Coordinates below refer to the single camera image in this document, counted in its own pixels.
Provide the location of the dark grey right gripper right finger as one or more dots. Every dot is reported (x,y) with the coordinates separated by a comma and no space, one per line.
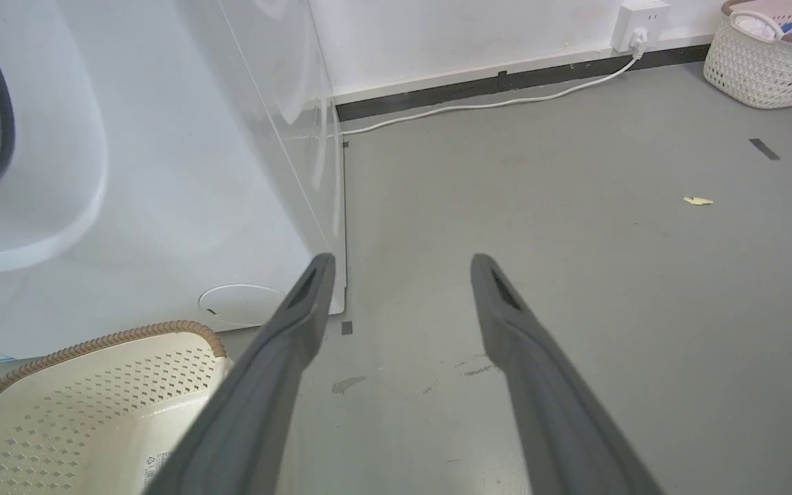
(561,412)

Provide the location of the small dark tape square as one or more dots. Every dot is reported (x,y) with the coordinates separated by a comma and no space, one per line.
(346,328)

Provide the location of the white woven laundry basket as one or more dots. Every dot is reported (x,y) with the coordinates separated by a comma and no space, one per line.
(767,65)

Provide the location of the white washing machine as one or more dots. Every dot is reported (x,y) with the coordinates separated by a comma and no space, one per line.
(155,151)

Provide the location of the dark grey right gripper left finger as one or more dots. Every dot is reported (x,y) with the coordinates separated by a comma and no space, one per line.
(251,405)

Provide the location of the white wall power socket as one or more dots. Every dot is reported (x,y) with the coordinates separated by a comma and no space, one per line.
(639,24)

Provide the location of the cream perforated laundry basket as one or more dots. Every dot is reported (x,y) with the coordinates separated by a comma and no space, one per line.
(86,419)

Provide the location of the yellow paper scrap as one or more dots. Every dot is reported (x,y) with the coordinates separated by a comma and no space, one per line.
(698,201)

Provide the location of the colourful laundry pile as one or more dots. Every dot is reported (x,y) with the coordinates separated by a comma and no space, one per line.
(791,26)

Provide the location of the dark tape strip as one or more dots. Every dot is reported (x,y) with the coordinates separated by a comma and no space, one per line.
(764,148)

